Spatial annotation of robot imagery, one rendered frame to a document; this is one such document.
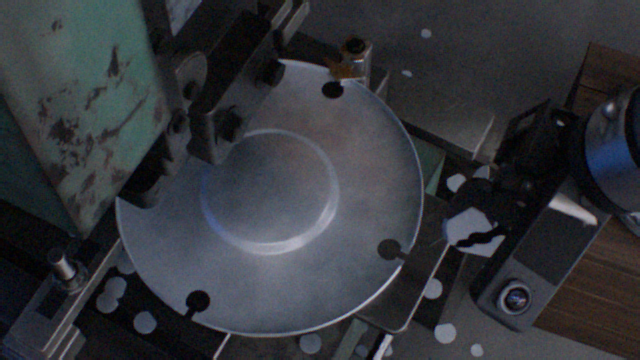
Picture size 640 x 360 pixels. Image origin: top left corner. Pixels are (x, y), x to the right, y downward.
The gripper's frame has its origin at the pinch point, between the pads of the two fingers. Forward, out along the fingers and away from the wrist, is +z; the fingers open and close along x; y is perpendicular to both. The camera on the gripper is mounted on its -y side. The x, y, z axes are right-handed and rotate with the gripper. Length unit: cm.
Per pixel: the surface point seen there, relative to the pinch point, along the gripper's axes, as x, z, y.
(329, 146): 10.0, 14.1, 8.0
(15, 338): 25.3, 26.2, -21.3
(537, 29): -32, 81, 93
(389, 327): -1.4, 8.9, -6.1
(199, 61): 25.2, -3.6, -1.0
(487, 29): -23, 85, 88
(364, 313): 0.9, 10.0, -5.8
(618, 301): -50, 47, 30
